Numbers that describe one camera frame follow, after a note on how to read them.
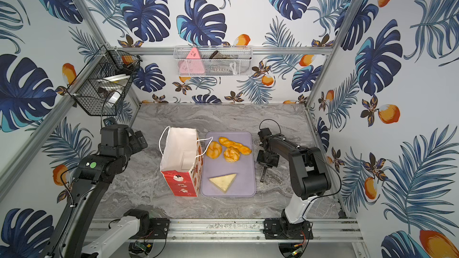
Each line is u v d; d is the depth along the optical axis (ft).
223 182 2.73
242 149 3.18
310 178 1.59
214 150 3.15
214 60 3.03
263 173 2.94
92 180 1.41
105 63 3.11
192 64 2.91
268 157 2.57
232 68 3.02
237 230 2.48
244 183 2.87
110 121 1.91
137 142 2.09
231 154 3.03
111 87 2.67
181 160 2.97
